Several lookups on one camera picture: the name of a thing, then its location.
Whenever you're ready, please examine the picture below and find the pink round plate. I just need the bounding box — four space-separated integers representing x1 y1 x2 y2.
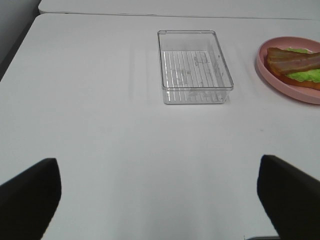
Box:
255 36 320 105

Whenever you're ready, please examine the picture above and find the brown bacon strip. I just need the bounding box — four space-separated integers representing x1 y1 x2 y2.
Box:
266 47 320 76

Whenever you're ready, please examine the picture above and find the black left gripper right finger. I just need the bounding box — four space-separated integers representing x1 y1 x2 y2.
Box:
257 155 320 240

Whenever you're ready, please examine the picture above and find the left clear plastic tray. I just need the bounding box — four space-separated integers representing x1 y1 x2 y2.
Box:
157 30 234 105

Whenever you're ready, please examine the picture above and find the green lettuce leaf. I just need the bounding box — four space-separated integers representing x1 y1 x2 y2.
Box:
284 47 320 83

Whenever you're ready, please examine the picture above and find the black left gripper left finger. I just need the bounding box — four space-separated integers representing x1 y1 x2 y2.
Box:
0 158 62 240

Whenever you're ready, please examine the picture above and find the bread slice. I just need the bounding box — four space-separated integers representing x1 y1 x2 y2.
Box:
268 69 320 90

